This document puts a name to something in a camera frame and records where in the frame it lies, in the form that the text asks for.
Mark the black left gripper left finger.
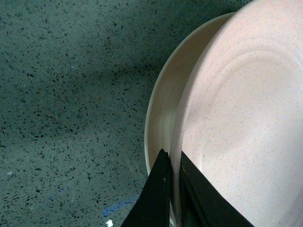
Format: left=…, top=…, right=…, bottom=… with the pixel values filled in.
left=121, top=149, right=171, bottom=227

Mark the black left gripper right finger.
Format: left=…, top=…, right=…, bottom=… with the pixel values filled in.
left=179, top=153, right=253, bottom=227

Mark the pink plate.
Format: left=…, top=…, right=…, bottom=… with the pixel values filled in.
left=170, top=0, right=303, bottom=227

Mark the beige plate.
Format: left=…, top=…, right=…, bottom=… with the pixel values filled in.
left=144, top=13, right=232, bottom=175

